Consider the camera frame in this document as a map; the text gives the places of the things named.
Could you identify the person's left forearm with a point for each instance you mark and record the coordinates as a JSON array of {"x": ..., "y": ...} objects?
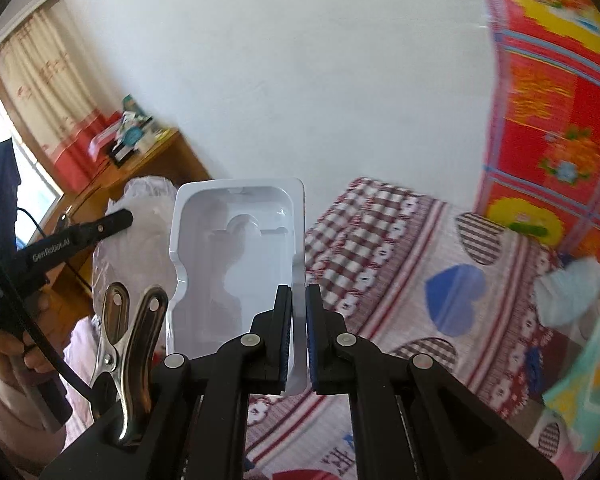
[{"x": 10, "y": 425}]

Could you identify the white plastic bag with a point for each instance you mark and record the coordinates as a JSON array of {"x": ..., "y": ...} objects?
[{"x": 140, "y": 240}]

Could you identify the metal spring clip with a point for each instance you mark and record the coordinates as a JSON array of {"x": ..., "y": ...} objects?
[{"x": 122, "y": 390}]

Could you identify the teal wet wipes pack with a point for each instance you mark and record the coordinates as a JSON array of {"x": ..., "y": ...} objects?
[{"x": 585, "y": 385}]

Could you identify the window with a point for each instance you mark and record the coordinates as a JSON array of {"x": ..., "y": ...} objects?
[{"x": 32, "y": 185}]

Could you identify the light pink quilted clothing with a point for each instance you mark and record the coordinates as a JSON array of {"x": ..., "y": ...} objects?
[{"x": 80, "y": 370}]

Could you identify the green box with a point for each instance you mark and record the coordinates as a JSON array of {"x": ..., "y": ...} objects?
[{"x": 132, "y": 105}]

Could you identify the white plastic tray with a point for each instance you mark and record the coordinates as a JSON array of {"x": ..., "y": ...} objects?
[{"x": 230, "y": 270}]

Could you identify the black box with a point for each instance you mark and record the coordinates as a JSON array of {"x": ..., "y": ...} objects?
[{"x": 122, "y": 154}]

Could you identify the red box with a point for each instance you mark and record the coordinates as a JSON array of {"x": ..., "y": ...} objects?
[{"x": 105, "y": 137}]

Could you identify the person's left hand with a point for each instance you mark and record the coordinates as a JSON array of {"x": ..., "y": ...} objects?
[{"x": 2, "y": 355}]

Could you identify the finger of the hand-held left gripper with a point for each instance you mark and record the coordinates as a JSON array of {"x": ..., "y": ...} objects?
[{"x": 70, "y": 240}]

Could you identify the beige and red curtain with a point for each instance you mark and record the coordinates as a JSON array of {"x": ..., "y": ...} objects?
[{"x": 45, "y": 85}]

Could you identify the blue alarm clock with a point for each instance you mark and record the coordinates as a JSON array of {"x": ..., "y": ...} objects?
[{"x": 131, "y": 135}]

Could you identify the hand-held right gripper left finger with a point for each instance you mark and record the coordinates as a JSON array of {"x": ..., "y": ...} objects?
[{"x": 284, "y": 345}]

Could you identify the wooden desk with shelves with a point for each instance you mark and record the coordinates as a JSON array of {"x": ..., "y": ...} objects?
[{"x": 180, "y": 160}]

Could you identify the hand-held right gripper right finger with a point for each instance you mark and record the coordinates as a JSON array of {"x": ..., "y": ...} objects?
[{"x": 311, "y": 355}]

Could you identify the red floral printed cloth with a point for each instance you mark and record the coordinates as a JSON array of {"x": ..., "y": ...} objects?
[{"x": 555, "y": 85}]

